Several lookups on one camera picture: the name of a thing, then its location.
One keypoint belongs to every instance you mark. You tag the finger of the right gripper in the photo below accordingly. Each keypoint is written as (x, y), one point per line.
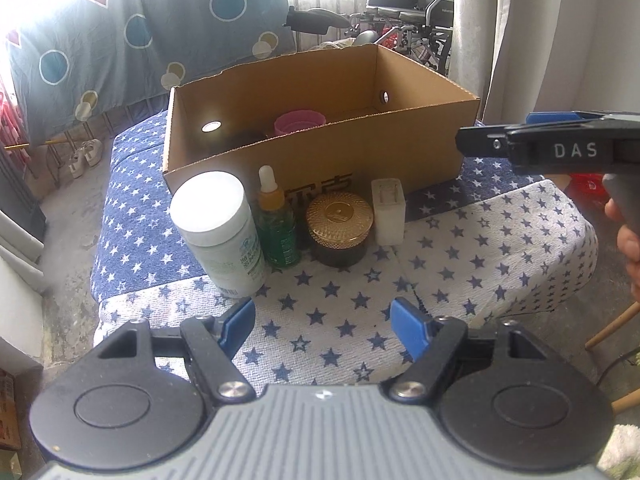
(482, 140)
(548, 117)

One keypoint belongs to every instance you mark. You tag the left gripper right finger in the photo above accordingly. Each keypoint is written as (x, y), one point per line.
(500, 393)

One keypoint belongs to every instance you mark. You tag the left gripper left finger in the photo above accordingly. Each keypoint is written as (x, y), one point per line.
(143, 393)

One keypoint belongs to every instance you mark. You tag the gold lid dark jar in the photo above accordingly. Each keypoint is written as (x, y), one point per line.
(339, 224)

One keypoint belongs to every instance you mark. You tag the pink silicone bowl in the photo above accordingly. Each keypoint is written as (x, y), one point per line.
(298, 120)

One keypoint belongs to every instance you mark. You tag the white supplement bottle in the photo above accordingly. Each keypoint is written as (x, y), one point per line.
(213, 216)

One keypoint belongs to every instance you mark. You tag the green dropper bottle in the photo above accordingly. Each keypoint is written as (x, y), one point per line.
(276, 222)

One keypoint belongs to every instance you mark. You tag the person's right hand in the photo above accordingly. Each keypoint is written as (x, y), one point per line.
(628, 245)

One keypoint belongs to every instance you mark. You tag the red plastic bag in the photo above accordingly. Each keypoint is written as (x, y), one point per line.
(587, 187)

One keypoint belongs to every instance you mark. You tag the grey curtain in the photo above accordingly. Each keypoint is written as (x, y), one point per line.
(519, 56)

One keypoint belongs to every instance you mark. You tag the star pattern table cloth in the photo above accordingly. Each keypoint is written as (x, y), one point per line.
(485, 246)

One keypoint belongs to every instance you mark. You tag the black wheelchair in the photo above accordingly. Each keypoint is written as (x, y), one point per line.
(419, 29)

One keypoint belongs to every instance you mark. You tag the brown cardboard box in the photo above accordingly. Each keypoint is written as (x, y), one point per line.
(386, 117)

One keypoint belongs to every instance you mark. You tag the black scooter seat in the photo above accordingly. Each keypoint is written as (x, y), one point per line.
(315, 21)

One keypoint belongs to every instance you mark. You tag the white shoes pair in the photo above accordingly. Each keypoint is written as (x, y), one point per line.
(87, 156)

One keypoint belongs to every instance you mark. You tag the blue hanging bedsheet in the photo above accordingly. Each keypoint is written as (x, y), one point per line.
(72, 60)

